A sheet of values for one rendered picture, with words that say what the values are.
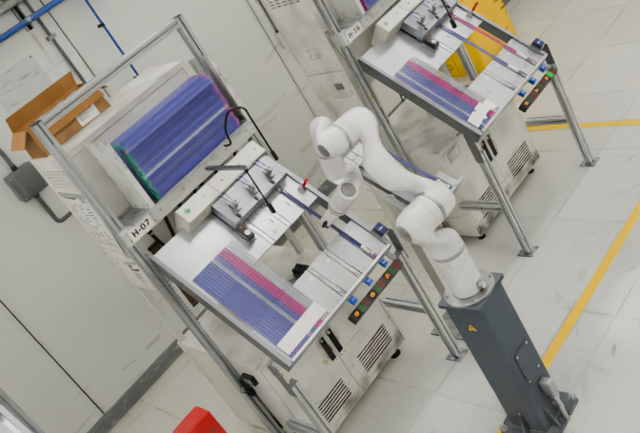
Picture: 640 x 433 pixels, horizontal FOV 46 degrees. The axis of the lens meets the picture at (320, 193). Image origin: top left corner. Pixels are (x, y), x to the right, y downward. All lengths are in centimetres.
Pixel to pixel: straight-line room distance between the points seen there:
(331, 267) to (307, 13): 136
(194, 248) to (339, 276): 60
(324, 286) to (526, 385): 85
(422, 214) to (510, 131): 193
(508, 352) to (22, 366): 273
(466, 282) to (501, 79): 150
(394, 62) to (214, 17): 162
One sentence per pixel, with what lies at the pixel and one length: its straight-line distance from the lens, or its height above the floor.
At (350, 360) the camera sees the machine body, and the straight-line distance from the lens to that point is 357.
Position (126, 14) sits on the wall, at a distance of 478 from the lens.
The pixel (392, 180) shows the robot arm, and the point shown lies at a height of 121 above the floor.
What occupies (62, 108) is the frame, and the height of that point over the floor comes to 188.
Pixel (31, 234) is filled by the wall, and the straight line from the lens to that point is 447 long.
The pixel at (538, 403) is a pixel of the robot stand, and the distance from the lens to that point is 308.
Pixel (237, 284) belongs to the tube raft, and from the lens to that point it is 305.
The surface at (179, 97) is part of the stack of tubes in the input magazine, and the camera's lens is 315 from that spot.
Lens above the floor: 236
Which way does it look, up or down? 25 degrees down
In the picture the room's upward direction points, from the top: 32 degrees counter-clockwise
